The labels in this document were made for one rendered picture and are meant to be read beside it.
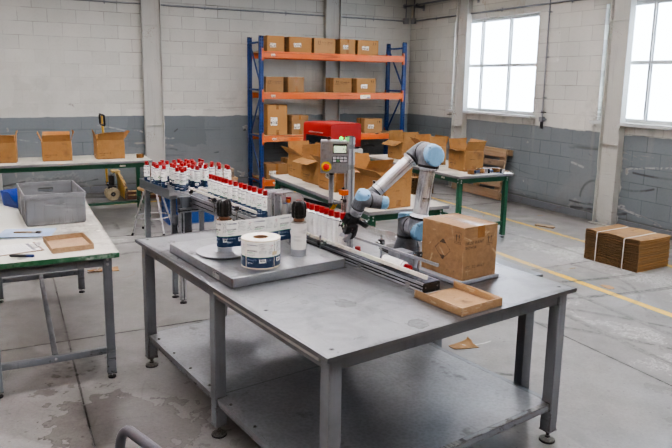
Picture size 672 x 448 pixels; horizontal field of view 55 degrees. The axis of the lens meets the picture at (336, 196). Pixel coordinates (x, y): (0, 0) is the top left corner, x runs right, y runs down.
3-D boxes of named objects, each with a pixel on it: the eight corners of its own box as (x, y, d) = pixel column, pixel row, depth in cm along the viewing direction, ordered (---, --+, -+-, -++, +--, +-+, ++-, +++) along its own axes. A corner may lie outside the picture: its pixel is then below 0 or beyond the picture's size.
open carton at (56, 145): (38, 162, 783) (36, 132, 777) (38, 158, 821) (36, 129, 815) (76, 161, 800) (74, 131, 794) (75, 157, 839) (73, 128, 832)
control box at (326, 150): (320, 170, 386) (320, 139, 383) (348, 171, 387) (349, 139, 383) (320, 173, 376) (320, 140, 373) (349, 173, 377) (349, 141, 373)
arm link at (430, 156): (419, 236, 371) (435, 142, 362) (431, 243, 357) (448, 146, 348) (400, 235, 367) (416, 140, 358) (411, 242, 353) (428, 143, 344)
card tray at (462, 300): (414, 297, 301) (414, 289, 300) (453, 288, 316) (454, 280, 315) (461, 317, 277) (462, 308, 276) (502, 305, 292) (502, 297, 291)
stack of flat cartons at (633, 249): (581, 257, 690) (584, 228, 685) (613, 251, 718) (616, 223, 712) (637, 273, 636) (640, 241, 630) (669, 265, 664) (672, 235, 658)
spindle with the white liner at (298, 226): (287, 253, 354) (287, 200, 349) (301, 251, 359) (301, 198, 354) (295, 257, 347) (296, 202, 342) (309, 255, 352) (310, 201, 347)
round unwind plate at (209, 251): (187, 250, 358) (187, 248, 358) (237, 242, 376) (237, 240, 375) (210, 263, 334) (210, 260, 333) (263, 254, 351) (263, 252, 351)
